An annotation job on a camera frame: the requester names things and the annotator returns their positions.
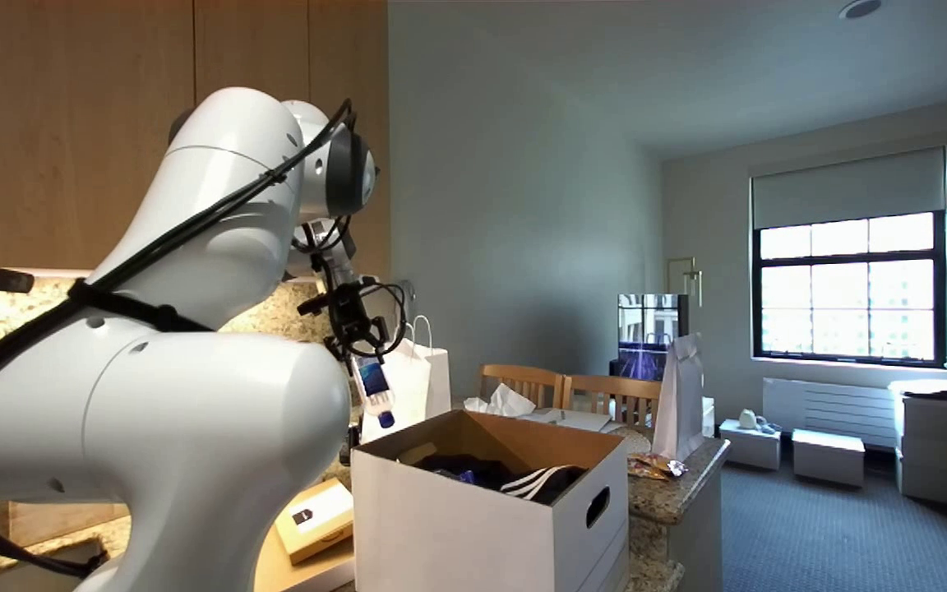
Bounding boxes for wooden chair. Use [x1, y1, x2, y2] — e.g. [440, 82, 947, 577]
[479, 361, 568, 414]
[560, 371, 665, 434]

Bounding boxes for white radiator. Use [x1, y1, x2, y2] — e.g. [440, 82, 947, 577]
[758, 374, 896, 451]

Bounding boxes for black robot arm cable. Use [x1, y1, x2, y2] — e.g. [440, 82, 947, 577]
[0, 95, 411, 582]

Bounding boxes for white cardboard storage box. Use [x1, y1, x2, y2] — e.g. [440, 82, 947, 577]
[350, 408, 631, 592]

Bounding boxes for wooden cutting board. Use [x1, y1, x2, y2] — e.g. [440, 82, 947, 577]
[254, 522, 359, 592]

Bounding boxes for tall narrow white bag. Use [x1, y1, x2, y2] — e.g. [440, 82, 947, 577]
[652, 334, 710, 460]

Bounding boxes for clear plastic water bottle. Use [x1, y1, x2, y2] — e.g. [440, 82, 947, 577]
[352, 356, 402, 437]

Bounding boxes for white side cabinet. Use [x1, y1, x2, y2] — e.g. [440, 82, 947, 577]
[892, 378, 947, 507]

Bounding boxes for round ceiling light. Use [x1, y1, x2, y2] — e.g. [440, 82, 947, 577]
[834, 0, 883, 25]

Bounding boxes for black framed window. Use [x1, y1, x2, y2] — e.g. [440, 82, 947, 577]
[748, 211, 947, 371]

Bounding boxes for black white striped sandal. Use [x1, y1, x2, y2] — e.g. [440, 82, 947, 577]
[501, 464, 588, 507]

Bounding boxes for white square ottoman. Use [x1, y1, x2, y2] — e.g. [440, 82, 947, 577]
[718, 408, 787, 473]
[788, 427, 867, 492]

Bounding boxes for white paper bag with handles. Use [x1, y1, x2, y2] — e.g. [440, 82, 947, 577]
[386, 313, 454, 431]

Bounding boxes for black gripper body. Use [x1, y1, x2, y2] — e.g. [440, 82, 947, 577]
[329, 286, 389, 349]

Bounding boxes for wooden wall cabinets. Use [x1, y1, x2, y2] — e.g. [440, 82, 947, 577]
[0, 0, 392, 277]

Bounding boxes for white roller blind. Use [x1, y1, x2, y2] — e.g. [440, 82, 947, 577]
[745, 145, 947, 235]

